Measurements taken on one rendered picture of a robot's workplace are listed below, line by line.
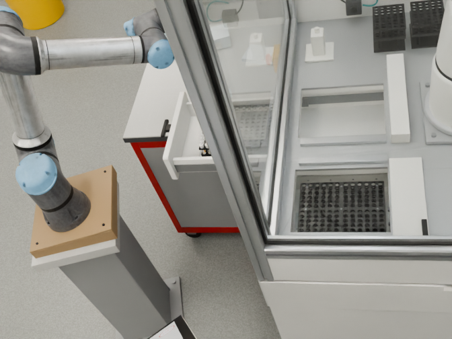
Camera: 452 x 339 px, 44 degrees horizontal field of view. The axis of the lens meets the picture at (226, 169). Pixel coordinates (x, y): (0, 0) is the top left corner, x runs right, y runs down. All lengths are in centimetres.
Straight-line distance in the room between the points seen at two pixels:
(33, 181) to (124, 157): 143
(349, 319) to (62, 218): 90
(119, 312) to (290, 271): 107
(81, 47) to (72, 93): 215
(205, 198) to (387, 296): 109
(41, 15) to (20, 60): 283
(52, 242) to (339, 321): 90
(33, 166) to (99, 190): 25
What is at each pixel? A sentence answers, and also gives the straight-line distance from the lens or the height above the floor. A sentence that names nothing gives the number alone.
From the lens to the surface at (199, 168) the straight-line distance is 172.
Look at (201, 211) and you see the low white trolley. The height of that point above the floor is 26.
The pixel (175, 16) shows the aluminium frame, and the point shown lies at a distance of 77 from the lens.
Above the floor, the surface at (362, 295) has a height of 88.
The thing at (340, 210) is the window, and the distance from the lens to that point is 111.
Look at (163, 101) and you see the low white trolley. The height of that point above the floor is 76.
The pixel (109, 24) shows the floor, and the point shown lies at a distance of 408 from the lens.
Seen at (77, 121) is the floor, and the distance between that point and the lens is 343.
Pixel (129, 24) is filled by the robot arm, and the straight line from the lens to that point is 166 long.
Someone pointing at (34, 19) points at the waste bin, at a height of 9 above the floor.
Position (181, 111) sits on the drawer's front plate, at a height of 92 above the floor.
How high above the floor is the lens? 213
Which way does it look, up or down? 49 degrees down
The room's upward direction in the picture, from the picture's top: 20 degrees counter-clockwise
